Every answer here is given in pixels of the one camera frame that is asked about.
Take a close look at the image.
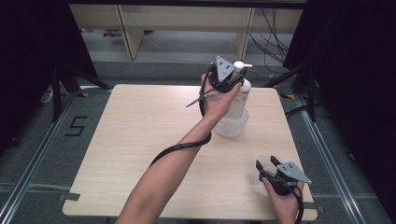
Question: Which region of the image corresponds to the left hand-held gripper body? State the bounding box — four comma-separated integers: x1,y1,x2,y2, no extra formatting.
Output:
208,55,245,93

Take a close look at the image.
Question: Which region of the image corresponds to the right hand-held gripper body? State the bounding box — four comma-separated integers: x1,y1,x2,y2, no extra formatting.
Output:
261,161,313,197

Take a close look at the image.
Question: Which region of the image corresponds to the white pump bottle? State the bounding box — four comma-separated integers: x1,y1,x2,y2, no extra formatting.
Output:
224,61,254,119

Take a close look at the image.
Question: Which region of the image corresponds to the person's left hand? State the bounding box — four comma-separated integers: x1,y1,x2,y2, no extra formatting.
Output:
200,73,243,123

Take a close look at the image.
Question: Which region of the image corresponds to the person's right hand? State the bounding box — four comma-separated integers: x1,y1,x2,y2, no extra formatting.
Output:
262,176,305,224

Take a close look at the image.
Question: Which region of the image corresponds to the beige wooden desk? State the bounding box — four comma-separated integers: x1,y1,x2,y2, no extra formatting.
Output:
68,4,304,62

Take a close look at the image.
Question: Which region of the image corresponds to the black metal stand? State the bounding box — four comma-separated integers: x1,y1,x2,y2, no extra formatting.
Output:
50,62,111,123
263,60,318,123

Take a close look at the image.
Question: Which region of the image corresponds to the black curtain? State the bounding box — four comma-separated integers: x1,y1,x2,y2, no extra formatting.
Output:
0,0,98,157
282,0,396,216

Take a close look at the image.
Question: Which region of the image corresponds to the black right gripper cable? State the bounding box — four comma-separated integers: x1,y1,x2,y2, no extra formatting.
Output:
289,183,305,224

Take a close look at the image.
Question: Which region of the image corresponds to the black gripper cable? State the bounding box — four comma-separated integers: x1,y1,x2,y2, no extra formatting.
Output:
148,63,218,168
289,183,305,224

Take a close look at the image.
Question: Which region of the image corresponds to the grey cable tie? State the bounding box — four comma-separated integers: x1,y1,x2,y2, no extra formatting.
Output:
185,92,219,108

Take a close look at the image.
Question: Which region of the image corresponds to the metal floor rail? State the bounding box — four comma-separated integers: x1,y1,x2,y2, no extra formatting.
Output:
0,92,78,224
293,94,369,224

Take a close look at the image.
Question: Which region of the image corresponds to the bundle of black cables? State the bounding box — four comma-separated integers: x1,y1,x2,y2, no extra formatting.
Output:
247,7,294,75

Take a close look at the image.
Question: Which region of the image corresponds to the black floor cable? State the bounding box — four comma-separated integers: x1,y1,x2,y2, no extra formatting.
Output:
284,105,310,121

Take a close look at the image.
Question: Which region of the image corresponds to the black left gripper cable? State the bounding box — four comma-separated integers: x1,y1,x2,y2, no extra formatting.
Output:
148,63,218,168

